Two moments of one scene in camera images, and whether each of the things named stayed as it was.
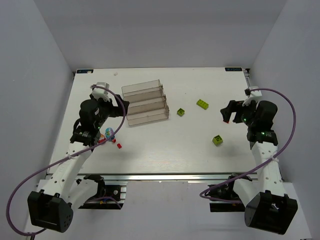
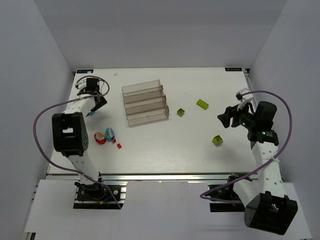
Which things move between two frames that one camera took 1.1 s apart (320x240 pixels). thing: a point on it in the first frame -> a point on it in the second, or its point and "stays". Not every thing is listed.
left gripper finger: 119,110 -> 102,102
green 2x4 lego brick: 202,104 stays
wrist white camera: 254,95 -> 244,98
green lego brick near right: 217,140 stays
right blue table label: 233,69 stays
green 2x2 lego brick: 180,112 stays
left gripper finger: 110,103 -> 94,106
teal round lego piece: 108,131 stays
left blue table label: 84,71 stays
